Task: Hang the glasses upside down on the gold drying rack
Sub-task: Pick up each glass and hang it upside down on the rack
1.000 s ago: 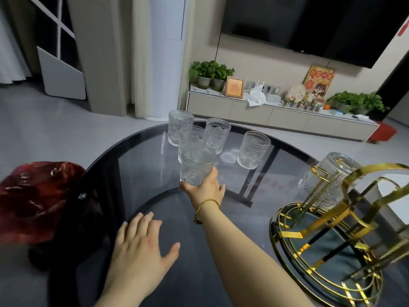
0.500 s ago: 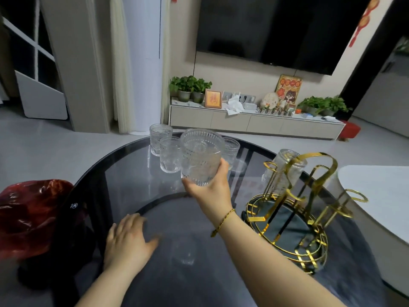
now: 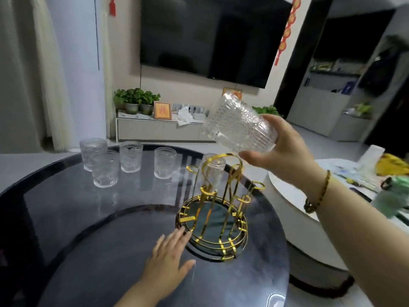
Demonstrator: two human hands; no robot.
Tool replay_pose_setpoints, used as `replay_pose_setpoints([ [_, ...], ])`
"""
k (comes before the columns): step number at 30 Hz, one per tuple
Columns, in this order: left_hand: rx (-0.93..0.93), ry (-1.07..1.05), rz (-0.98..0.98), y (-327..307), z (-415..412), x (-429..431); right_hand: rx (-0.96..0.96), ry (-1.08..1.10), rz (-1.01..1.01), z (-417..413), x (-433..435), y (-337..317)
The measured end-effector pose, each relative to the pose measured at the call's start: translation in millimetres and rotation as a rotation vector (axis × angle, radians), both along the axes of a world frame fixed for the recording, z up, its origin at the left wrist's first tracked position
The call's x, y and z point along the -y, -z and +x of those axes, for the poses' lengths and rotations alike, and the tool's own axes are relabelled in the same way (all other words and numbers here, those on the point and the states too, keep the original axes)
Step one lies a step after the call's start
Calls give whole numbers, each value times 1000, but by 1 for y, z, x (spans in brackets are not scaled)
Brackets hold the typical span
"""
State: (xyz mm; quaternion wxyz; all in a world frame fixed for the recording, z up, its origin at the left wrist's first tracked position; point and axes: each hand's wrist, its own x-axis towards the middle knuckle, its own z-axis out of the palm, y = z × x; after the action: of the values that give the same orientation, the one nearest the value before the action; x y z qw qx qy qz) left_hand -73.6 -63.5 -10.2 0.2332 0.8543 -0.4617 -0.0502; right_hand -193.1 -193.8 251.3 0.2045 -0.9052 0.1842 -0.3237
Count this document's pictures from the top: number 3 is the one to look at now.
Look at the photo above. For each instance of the black flat remote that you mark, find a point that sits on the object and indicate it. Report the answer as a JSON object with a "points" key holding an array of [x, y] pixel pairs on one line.
{"points": [[360, 195]]}

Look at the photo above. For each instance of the yellow plastic bag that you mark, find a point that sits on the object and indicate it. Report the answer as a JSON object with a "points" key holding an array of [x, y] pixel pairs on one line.
{"points": [[394, 164]]}

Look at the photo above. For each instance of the white paper roll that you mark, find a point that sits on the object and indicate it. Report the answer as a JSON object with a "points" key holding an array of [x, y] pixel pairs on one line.
{"points": [[370, 159]]}

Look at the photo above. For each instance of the green potted plant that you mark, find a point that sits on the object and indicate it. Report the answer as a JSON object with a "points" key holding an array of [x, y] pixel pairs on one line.
{"points": [[132, 103], [119, 98], [147, 105]]}

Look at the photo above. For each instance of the dark hanging jacket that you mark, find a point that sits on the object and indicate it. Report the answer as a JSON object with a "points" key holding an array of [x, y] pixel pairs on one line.
{"points": [[380, 70]]}

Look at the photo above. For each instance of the clear textured glass tumbler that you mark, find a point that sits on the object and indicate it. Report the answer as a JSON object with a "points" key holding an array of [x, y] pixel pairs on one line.
{"points": [[131, 158], [165, 164], [213, 172], [92, 151], [104, 171]]}

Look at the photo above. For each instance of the person's left hand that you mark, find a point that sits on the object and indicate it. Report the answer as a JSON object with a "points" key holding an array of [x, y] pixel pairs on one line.
{"points": [[163, 268]]}

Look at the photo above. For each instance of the white floor air conditioner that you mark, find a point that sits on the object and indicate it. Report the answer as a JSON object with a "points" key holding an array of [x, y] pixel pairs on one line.
{"points": [[80, 67]]}

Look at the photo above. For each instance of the white low television cabinet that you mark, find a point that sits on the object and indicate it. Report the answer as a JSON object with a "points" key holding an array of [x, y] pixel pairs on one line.
{"points": [[153, 129]]}

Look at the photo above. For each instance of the white wall sockets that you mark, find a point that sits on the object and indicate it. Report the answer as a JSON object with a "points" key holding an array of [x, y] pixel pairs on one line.
{"points": [[198, 111]]}

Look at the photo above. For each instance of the white storage cabinet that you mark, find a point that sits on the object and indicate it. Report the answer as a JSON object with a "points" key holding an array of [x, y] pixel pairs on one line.
{"points": [[319, 108]]}

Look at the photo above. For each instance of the clear ribbed glass pitcher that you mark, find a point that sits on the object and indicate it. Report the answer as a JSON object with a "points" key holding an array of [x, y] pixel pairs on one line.
{"points": [[238, 124]]}

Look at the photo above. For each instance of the small red hanging ornament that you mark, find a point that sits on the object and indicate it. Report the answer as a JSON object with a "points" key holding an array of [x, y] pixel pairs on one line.
{"points": [[112, 6]]}

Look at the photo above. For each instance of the person's left little finger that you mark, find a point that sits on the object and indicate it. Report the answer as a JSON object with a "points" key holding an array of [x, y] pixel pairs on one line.
{"points": [[156, 250]]}

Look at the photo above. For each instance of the green drink bottle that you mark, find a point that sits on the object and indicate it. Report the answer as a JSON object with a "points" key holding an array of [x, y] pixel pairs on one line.
{"points": [[393, 196]]}

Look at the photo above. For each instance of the red gold hanging decoration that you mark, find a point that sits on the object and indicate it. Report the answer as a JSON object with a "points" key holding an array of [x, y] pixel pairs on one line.
{"points": [[286, 31]]}

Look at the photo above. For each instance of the leafy green plant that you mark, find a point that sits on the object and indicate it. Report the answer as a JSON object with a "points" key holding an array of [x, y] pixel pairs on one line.
{"points": [[266, 110]]}

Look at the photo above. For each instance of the person's left forearm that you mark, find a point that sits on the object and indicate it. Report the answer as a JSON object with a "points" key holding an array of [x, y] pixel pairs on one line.
{"points": [[140, 295]]}

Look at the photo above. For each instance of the crumpled white tissue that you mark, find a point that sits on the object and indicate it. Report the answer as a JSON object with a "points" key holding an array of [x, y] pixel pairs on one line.
{"points": [[185, 116]]}

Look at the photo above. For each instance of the white round coffee table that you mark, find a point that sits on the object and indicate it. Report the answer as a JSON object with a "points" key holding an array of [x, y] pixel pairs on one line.
{"points": [[297, 217]]}

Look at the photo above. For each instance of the black wall television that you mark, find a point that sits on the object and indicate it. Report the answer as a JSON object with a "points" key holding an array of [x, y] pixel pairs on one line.
{"points": [[217, 35]]}

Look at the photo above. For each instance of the person's left middle finger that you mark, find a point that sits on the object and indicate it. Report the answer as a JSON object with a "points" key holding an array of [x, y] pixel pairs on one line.
{"points": [[177, 238]]}

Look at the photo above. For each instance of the small orange wall picture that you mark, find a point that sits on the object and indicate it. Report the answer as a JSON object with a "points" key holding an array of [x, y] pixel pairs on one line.
{"points": [[235, 92]]}

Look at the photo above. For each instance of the person's right hand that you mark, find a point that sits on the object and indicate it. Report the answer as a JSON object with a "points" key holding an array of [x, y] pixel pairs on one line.
{"points": [[290, 156]]}

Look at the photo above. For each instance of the person's right thumb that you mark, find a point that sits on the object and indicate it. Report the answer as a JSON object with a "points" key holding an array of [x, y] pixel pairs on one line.
{"points": [[257, 158]]}

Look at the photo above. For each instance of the cream sheer curtain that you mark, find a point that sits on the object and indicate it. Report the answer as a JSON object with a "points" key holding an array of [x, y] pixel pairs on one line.
{"points": [[52, 79]]}

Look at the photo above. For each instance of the orange framed picture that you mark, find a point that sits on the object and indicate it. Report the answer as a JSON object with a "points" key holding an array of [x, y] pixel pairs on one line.
{"points": [[162, 110]]}

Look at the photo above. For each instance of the person's left thumb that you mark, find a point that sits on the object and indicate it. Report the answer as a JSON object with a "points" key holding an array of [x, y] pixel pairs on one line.
{"points": [[187, 267]]}

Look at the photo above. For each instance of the person's right forearm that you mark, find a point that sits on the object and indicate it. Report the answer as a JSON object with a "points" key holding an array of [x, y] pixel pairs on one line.
{"points": [[361, 239]]}

